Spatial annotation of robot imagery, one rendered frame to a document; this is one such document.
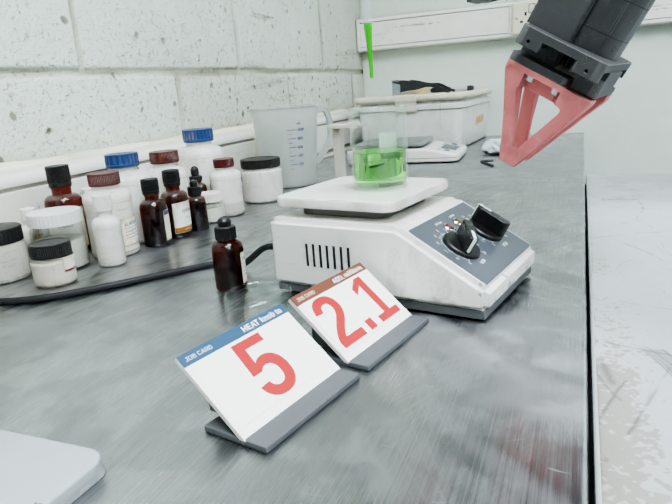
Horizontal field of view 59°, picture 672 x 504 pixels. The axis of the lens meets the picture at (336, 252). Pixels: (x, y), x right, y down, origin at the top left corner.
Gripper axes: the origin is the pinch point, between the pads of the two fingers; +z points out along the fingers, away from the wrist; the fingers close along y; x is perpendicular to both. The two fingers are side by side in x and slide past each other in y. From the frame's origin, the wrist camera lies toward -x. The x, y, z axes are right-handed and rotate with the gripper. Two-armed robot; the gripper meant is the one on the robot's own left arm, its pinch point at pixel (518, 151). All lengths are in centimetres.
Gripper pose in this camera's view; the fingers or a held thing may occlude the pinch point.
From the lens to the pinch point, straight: 51.5
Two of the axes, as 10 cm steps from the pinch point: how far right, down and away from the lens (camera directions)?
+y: -5.6, 2.7, -7.9
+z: -3.5, 7.8, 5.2
